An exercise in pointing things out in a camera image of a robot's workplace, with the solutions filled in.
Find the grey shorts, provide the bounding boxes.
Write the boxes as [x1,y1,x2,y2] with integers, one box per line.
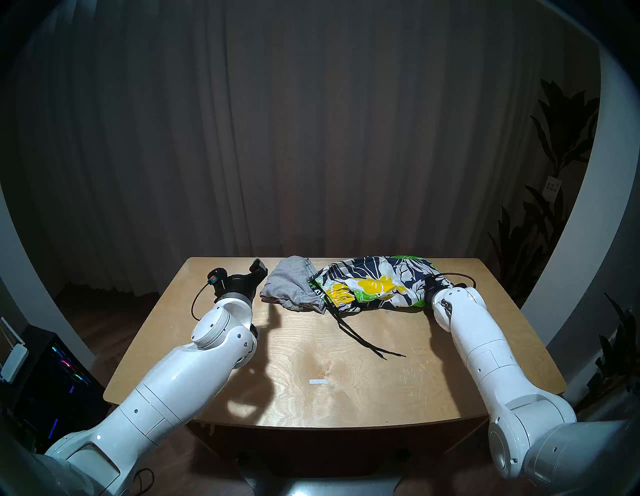
[259,255,327,315]

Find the tall dark leafy plant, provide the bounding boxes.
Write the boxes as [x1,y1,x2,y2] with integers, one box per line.
[489,79,601,306]

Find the floral print shorts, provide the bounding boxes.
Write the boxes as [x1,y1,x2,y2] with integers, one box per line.
[308,255,456,361]

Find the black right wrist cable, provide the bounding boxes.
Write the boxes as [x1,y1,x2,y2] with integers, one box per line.
[434,272,477,292]

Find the black floor cable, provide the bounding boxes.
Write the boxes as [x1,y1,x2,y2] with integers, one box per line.
[131,467,156,496]

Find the white robot torso base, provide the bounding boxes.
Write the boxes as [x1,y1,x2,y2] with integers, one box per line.
[240,472,406,496]

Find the dark plant in pot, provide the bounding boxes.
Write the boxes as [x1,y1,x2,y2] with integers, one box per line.
[575,294,640,416]

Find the small white box device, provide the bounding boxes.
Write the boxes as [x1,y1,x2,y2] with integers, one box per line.
[0,344,29,383]

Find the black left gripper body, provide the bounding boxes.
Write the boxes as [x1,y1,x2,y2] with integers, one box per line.
[214,271,262,304]

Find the black computer tower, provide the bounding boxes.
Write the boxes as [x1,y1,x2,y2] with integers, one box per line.
[12,325,112,451]

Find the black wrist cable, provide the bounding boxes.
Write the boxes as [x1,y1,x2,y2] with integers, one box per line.
[191,269,227,321]
[434,272,477,292]

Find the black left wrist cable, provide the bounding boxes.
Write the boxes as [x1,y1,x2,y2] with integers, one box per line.
[191,269,227,321]

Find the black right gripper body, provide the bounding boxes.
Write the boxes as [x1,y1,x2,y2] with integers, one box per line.
[423,276,455,310]

